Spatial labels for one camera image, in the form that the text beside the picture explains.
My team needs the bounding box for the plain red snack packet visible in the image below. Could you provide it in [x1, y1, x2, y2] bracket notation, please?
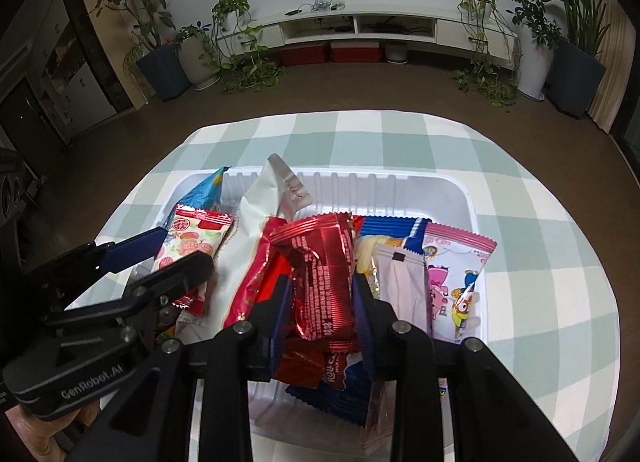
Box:
[274, 339, 331, 391]

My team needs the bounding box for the broad-leaf plant dark pot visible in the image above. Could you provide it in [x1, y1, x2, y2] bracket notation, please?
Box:
[530, 0, 608, 120]

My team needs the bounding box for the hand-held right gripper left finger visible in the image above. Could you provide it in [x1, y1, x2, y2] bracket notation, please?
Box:
[65, 274, 296, 462]

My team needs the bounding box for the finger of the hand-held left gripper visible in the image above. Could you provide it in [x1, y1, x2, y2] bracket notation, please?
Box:
[22, 226, 169, 303]
[42, 250, 215, 328]

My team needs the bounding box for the shiny red snack packet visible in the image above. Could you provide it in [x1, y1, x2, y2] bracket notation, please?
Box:
[269, 209, 358, 343]

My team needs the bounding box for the tangle of cables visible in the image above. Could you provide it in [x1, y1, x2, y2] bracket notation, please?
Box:
[285, 0, 347, 17]

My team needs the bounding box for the small plant white pot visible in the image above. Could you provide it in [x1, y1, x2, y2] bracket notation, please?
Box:
[172, 22, 222, 90]

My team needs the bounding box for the light blue snack packet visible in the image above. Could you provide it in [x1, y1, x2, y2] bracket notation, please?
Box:
[176, 166, 232, 215]

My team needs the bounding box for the pink cartoon snack packet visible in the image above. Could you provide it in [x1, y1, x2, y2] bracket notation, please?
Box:
[424, 222, 498, 345]

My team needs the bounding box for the leafy plant tall white pot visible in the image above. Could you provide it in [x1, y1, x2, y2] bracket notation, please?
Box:
[505, 0, 563, 102]

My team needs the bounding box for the large blue chip bag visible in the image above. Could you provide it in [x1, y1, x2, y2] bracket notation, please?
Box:
[282, 214, 433, 430]

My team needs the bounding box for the bushy tree plant dark pot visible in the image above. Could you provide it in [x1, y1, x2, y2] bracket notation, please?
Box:
[95, 0, 193, 103]

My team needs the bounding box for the red gold-print snack packet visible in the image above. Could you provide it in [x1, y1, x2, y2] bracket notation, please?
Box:
[223, 216, 286, 329]

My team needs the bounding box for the green white checkered tablecloth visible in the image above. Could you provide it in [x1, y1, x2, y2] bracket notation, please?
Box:
[92, 109, 621, 462]

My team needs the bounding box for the person's left hand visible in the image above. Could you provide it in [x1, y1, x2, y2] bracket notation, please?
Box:
[2, 392, 101, 462]

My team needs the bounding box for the pale pink snack packet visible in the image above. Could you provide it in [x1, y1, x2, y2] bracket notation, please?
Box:
[361, 241, 432, 452]

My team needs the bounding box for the black set-top device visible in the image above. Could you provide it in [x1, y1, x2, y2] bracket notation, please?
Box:
[370, 22, 416, 35]

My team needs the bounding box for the white snack pouch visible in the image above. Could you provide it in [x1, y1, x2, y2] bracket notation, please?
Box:
[220, 153, 316, 330]

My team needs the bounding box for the white television console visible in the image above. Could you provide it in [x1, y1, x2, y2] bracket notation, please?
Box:
[215, 1, 521, 68]

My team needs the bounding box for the white plastic tray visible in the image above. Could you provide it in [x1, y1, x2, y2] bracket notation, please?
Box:
[65, 167, 488, 450]

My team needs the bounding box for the beige curtain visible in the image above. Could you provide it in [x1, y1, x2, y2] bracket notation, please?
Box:
[585, 0, 633, 135]

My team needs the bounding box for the wooden display cabinet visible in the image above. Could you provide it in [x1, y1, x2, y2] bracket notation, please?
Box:
[0, 0, 138, 153]

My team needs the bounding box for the red white fruit-print packet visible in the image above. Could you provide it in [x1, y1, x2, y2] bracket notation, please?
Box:
[154, 206, 236, 318]

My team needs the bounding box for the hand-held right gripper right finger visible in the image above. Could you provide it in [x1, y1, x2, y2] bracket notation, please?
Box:
[352, 272, 583, 462]

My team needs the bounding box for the red storage box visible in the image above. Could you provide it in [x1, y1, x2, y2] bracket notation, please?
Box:
[330, 39, 382, 63]
[279, 42, 330, 67]

